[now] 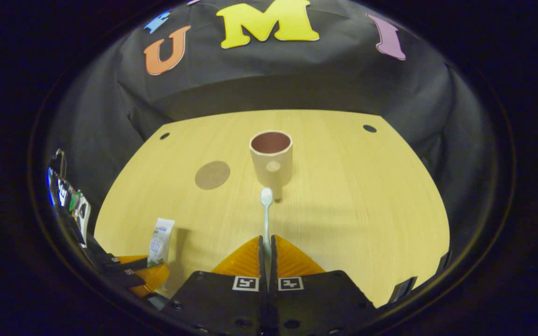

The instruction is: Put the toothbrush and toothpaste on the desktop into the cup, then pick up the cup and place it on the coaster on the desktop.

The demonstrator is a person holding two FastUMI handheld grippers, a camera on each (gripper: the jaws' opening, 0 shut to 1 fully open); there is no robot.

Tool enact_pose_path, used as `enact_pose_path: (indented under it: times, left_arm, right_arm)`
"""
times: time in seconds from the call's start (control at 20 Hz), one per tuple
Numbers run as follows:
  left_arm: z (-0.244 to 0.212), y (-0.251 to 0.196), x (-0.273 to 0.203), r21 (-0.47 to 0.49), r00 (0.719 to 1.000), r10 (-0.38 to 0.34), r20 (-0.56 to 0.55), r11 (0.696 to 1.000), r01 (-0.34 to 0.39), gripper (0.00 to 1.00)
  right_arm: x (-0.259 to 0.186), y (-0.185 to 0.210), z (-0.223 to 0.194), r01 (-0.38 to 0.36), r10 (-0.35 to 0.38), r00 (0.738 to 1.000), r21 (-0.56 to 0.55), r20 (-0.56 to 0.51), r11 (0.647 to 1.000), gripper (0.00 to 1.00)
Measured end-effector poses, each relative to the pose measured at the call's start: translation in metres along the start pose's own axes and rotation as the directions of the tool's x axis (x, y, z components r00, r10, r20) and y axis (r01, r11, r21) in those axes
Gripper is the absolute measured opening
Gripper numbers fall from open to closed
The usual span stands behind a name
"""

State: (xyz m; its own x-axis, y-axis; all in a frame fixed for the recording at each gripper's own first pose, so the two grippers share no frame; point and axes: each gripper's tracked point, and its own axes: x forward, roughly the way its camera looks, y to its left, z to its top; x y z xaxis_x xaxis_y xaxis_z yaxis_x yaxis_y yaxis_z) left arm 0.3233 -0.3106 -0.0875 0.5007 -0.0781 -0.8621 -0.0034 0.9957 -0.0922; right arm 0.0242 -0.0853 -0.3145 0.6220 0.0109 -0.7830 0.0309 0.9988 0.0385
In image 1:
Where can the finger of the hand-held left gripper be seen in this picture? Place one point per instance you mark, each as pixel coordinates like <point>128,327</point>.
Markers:
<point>126,280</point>
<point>110,262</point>

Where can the beige cup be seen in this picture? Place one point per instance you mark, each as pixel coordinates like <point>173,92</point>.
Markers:
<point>262,170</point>

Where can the computer monitor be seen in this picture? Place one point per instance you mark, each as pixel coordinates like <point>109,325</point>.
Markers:
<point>50,186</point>

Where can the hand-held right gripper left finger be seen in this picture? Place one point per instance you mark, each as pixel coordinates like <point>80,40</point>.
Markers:
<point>259,266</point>

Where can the white toothbrush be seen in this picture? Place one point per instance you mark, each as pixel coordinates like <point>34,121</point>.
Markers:
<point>266,219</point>

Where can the white side table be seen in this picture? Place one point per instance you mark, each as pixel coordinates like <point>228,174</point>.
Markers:
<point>83,217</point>

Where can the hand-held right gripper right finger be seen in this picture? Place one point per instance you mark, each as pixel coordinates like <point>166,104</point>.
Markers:
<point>273,266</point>

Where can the black backdrop cloth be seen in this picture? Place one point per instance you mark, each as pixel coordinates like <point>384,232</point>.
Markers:
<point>297,79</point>

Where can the white toothpaste tube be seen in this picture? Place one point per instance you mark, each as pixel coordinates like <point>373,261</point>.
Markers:
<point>160,242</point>

